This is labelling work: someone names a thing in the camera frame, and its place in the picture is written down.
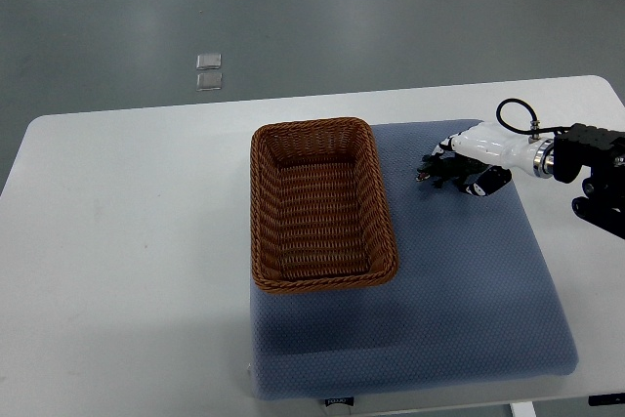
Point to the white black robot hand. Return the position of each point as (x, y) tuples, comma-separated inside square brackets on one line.
[(502, 150)]

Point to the dark toy crocodile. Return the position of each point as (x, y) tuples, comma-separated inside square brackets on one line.
[(455, 169)]

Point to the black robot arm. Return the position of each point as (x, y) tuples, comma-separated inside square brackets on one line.
[(561, 152)]

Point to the brown wicker basket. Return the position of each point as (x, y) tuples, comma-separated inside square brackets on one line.
[(319, 216)]

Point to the blue grey foam cushion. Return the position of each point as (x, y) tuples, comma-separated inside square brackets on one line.
[(472, 299)]

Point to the white table leg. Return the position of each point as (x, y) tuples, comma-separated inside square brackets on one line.
[(523, 409)]

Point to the black table control panel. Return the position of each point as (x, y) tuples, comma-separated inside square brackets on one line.
[(606, 400)]

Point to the lower floor plate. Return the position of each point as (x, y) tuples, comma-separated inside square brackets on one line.
[(209, 81)]

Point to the floor plate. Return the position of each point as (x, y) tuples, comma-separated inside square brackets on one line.
[(209, 81), (208, 61)]

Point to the upper floor plate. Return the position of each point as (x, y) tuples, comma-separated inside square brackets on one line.
[(208, 61)]

